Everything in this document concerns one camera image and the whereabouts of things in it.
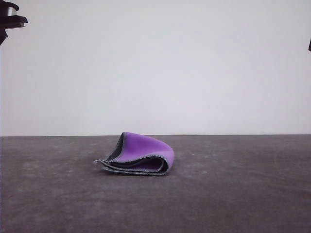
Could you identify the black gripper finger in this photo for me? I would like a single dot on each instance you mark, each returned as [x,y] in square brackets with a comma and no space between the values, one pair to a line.
[2,35]
[309,46]

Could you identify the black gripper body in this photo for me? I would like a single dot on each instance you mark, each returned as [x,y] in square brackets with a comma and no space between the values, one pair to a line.
[12,21]

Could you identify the purple towel with grey hem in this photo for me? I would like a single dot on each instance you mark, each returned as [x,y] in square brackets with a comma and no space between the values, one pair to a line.
[145,148]

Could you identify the grey table cloth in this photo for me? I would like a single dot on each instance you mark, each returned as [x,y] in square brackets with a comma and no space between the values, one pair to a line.
[73,194]

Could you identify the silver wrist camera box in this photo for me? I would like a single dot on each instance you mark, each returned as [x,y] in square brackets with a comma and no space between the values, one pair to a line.
[12,10]

